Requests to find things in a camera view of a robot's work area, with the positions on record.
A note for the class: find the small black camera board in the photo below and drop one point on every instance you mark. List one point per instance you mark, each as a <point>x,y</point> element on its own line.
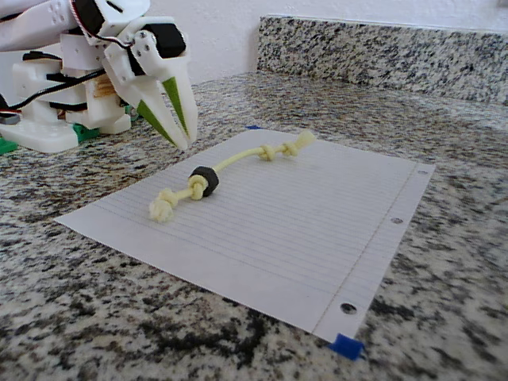
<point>123,106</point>

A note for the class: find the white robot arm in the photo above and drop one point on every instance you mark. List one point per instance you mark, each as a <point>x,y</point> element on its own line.
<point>35,24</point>

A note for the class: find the lined paper sheet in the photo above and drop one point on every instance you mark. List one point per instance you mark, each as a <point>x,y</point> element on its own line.
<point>278,238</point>

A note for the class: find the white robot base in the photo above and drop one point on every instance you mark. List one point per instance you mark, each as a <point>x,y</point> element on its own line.
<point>39,137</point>

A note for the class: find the wooden block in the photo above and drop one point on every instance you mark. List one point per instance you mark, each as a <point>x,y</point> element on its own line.
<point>104,89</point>

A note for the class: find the green clamp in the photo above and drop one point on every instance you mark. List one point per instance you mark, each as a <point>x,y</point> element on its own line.
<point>85,135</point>
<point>7,147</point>

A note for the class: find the green object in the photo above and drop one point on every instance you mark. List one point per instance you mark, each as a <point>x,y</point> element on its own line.
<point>133,116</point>

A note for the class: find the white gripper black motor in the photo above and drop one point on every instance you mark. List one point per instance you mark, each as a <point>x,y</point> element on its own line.
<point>171,68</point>

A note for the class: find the blue tape piece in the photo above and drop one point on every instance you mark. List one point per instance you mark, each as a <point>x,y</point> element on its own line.
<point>347,346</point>
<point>253,128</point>

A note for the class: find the granite backsplash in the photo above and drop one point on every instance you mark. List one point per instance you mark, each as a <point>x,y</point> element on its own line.
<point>377,51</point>

